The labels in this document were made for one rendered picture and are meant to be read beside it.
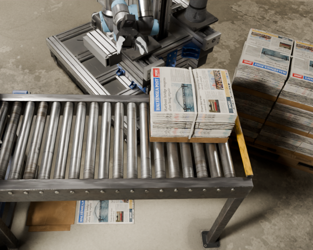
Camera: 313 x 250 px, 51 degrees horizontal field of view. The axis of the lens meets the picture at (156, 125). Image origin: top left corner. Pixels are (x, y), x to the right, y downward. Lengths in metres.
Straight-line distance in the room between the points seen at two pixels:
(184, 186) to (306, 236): 1.23
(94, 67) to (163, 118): 1.46
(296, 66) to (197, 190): 1.03
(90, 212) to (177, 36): 1.31
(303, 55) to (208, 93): 0.90
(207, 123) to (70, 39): 1.90
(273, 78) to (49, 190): 1.39
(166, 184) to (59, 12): 2.71
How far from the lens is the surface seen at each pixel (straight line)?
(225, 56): 3.37
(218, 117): 1.46
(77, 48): 2.99
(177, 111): 1.41
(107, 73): 2.73
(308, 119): 2.30
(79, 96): 1.78
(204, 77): 1.58
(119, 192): 1.49
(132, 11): 1.91
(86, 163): 1.53
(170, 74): 1.56
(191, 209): 2.32
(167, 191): 1.50
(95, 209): 2.29
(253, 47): 2.18
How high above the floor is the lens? 2.11
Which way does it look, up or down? 53 degrees down
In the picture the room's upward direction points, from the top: 7 degrees clockwise
